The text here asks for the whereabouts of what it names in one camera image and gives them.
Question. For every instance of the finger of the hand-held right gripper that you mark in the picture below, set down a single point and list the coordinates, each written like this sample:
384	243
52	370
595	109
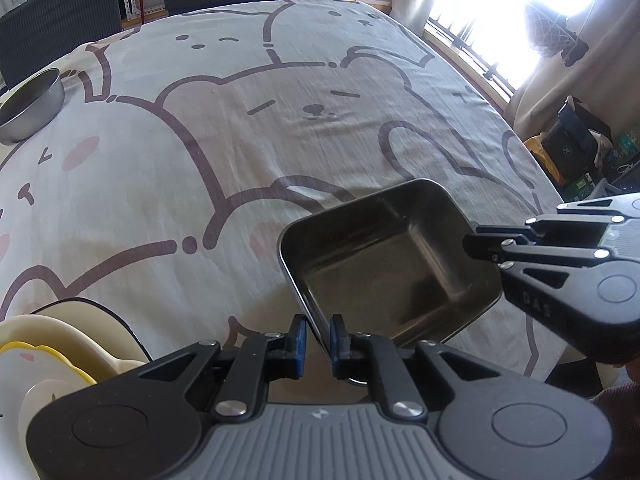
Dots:
590	212
485	249

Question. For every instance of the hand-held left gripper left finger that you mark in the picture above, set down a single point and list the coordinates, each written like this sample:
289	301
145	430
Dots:
299	345

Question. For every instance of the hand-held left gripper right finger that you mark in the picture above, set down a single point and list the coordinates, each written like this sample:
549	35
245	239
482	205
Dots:
336	345

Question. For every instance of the rectangular steel tray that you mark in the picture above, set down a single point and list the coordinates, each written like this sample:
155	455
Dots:
390	270

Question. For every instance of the white plate with black rim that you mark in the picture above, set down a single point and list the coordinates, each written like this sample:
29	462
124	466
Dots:
107	331

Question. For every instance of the white floral scalloped bowl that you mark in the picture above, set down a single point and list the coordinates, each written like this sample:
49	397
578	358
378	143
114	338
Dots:
45	365

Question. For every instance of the black bag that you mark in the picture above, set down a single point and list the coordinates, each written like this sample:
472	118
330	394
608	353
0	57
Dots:
575	145

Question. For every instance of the person's leg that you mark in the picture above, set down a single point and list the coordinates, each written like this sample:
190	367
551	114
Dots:
620	425

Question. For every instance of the bear printed tablecloth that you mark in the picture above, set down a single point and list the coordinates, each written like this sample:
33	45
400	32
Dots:
225	135

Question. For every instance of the round steel bowl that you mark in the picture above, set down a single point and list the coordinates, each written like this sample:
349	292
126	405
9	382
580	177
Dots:
32	107

